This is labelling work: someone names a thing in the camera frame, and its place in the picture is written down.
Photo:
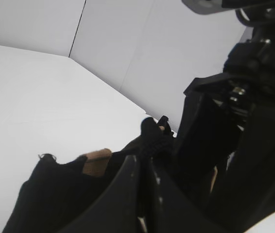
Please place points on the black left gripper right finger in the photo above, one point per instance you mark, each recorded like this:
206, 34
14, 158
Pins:
166, 208

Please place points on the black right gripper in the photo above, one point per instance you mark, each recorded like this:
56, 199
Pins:
215, 110

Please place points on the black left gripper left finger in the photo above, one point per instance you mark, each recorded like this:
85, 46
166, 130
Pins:
115, 211

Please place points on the black canvas tote bag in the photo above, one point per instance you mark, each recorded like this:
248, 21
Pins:
56, 194

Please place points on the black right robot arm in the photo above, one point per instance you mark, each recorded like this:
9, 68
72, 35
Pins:
252, 57

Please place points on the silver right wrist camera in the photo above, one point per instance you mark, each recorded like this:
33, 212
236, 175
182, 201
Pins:
207, 7

